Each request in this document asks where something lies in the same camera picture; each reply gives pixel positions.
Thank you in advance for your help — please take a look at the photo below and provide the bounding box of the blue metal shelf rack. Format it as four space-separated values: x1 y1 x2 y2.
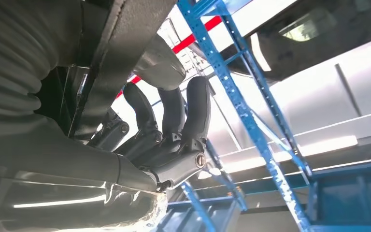
153 0 371 232

